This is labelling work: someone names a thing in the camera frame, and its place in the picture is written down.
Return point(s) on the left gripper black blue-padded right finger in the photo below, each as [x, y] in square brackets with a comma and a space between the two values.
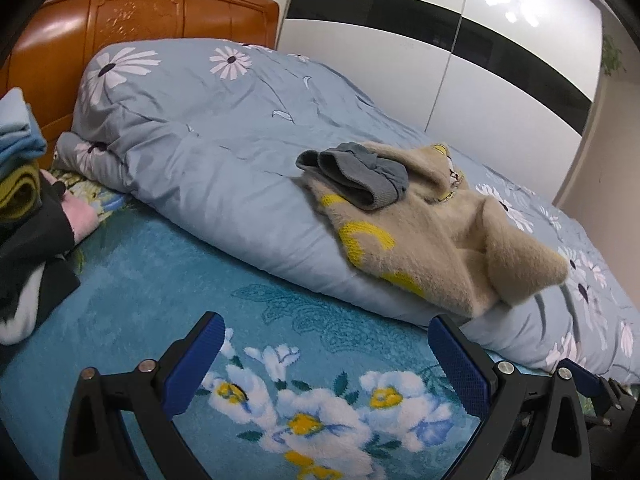
[532, 422]

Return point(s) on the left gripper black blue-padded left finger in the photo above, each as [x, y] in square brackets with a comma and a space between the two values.
[96, 443]

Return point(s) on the beige fuzzy cartoon sweater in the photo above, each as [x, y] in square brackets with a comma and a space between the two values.
[444, 242]

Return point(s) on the black folded garment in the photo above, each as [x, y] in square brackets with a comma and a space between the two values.
[35, 277]

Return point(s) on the teal floral bed sheet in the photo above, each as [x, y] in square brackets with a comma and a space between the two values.
[304, 387]

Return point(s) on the pink knitted garment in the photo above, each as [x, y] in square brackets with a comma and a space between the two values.
[80, 215]

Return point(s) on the olive yellow knitted garment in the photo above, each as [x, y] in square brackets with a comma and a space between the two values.
[20, 192]

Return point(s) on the grey folded garment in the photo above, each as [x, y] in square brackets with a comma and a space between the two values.
[367, 180]

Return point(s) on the grey-blue floral duvet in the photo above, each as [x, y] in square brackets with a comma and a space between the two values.
[207, 132]

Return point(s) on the light blue folded garment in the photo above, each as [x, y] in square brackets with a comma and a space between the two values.
[20, 137]

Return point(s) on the white black-striped wardrobe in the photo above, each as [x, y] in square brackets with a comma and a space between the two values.
[508, 82]

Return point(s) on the green hanging plant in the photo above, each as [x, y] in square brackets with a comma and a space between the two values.
[611, 61]

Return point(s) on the orange wooden headboard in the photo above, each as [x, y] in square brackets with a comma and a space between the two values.
[47, 57]

